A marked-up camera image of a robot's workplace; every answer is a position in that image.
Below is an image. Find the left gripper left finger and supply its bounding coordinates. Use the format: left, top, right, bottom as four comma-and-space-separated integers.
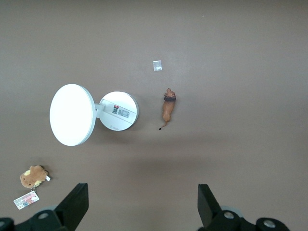
55, 182, 90, 231

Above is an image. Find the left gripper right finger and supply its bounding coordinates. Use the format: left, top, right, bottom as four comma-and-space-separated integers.
197, 184, 222, 229

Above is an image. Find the brown lion statue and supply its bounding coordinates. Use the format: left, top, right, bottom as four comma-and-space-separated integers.
158, 88, 178, 131

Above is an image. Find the white round desk lamp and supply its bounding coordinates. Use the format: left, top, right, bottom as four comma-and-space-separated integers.
49, 83, 140, 147

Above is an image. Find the brown table cover sheet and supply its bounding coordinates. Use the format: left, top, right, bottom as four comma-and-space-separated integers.
0, 0, 308, 231

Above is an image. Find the brown plush keychain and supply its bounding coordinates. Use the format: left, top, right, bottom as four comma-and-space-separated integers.
19, 165, 51, 189

